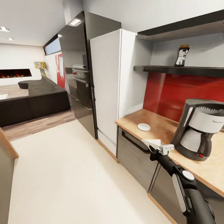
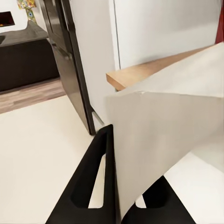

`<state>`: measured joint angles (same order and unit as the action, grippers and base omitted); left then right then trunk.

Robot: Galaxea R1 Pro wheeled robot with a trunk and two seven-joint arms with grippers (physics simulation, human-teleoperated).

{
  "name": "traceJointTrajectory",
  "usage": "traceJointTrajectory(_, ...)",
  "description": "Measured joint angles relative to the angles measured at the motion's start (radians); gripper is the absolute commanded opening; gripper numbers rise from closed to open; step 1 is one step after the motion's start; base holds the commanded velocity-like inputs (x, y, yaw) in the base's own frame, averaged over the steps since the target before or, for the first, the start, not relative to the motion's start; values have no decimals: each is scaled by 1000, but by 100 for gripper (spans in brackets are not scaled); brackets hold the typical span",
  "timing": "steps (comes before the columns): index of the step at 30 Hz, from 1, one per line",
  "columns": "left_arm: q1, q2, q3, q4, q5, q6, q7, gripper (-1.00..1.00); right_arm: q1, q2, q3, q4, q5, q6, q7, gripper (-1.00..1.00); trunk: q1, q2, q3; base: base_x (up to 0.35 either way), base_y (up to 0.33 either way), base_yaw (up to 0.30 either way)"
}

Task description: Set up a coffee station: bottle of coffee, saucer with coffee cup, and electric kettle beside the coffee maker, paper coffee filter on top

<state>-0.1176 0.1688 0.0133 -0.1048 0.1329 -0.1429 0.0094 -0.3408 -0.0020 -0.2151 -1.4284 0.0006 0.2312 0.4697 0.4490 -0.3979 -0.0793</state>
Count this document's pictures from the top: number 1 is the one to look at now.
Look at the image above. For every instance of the bottle of coffee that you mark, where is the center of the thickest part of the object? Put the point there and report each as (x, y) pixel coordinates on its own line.
(182, 52)

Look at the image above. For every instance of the dishwasher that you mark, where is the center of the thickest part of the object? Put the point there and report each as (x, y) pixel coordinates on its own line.
(134, 155)

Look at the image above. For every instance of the countertop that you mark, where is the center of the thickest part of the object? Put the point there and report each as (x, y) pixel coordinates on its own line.
(210, 172)

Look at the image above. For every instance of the saucer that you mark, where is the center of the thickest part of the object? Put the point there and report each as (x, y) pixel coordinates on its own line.
(144, 127)

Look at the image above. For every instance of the paper coffee filter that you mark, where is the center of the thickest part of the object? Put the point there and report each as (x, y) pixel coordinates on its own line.
(155, 143)

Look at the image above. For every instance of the oven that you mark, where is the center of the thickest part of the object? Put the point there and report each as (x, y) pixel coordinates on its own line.
(83, 86)

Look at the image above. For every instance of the fridge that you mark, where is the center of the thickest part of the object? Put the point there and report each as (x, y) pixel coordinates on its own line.
(119, 90)

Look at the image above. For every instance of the coffee maker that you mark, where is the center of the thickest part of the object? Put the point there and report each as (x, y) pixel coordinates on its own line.
(200, 120)

